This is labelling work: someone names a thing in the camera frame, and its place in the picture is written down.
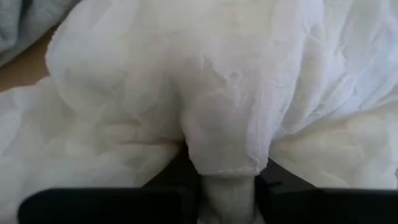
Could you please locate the grey garment with label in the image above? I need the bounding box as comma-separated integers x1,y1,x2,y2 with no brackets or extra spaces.
0,0,80,68

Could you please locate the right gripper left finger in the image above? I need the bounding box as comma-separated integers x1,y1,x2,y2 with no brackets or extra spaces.
17,145,200,224

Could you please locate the large white garment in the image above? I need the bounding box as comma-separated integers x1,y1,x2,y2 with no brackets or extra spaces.
0,0,398,224

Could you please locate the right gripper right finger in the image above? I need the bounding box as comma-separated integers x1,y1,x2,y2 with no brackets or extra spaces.
256,157,398,224

